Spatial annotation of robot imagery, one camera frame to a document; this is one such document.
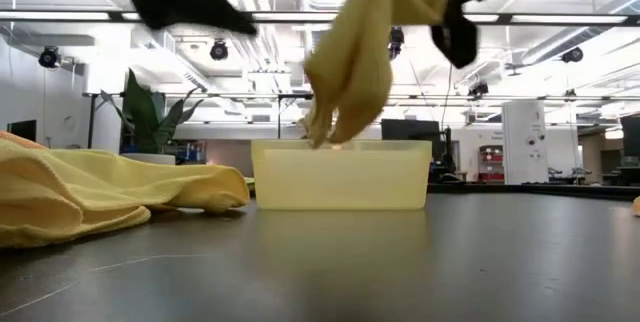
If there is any yellow microfiber towel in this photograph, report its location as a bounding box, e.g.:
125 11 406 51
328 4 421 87
0 136 251 249
299 0 448 149

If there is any black ceiling spotlight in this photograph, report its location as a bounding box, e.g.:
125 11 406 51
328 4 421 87
389 25 405 61
467 80 490 98
560 46 585 65
209 39 230 62
38 45 62 70

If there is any wide black monitor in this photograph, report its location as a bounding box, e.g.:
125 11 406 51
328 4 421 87
380 118 441 142

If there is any red storage shelf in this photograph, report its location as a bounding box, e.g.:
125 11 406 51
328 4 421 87
478 144 506 183

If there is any green artificial plant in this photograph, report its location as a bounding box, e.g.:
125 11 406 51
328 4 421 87
99 68 206 156

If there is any black light stand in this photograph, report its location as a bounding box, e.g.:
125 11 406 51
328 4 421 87
87 92 97 151

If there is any yellow translucent plastic bin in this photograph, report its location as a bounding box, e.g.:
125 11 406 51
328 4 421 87
250 138 434 212

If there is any tall black monitor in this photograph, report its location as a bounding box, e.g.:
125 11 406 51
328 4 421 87
621 114 640 158

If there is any small black monitor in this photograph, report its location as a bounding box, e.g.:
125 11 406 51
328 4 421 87
6 119 38 138

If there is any black frame stand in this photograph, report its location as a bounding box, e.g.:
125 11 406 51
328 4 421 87
276 92 314 141

